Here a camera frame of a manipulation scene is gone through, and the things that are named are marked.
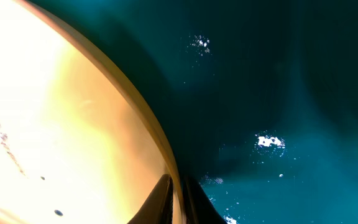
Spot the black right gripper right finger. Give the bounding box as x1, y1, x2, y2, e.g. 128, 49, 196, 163
183, 176, 226, 224

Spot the teal plastic tray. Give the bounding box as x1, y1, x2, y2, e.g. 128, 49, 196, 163
38, 0, 358, 223

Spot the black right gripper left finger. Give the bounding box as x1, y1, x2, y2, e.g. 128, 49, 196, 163
128, 174, 173, 224

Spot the yellow plate with blue stain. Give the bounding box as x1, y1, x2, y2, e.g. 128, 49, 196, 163
0, 1, 185, 223

